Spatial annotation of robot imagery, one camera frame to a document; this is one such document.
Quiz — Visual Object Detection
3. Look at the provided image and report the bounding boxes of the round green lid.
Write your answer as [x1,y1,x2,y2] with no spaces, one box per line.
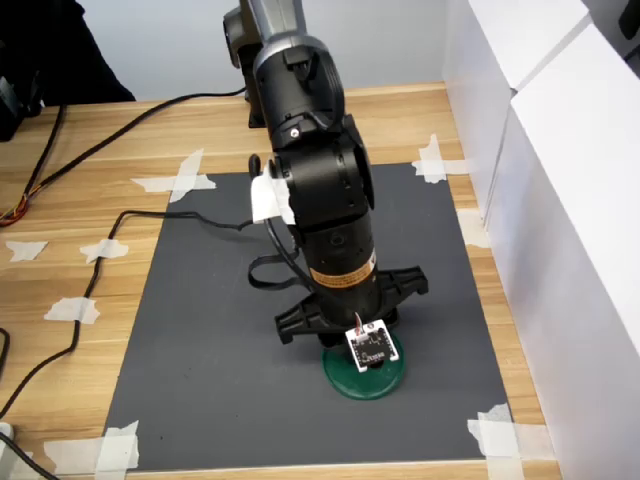
[321,327,407,401]

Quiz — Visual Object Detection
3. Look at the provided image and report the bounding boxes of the white tape piece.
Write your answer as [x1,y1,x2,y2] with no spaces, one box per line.
[43,296,101,325]
[130,148,217,204]
[78,238,129,265]
[411,133,474,185]
[457,208,494,250]
[467,403,556,480]
[43,420,140,476]
[4,239,50,263]

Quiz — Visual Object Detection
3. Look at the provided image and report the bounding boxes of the dark grey mat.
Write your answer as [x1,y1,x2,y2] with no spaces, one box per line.
[102,162,514,471]

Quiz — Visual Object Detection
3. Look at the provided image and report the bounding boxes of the white wrap on cable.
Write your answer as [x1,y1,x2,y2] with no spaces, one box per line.
[249,167,296,225]

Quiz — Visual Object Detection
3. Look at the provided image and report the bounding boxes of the black camera cable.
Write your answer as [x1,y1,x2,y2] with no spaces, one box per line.
[0,209,321,419]

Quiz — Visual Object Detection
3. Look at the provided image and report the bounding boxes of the black cable with coloured wires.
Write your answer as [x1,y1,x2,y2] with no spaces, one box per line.
[0,103,68,227]

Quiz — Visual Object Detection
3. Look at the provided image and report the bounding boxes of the white partition panel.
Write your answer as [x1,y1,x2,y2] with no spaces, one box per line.
[442,0,594,229]
[482,22,640,480]

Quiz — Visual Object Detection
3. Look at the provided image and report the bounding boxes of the black chair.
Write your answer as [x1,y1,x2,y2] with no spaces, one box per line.
[617,0,640,41]

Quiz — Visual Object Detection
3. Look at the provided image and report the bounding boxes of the black base power cable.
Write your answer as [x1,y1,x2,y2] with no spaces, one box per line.
[29,85,249,194]

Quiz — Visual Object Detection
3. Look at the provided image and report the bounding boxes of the black device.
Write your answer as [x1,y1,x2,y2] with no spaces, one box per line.
[0,74,26,144]

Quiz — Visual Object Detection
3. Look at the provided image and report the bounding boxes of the person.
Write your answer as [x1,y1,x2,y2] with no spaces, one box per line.
[0,0,137,106]

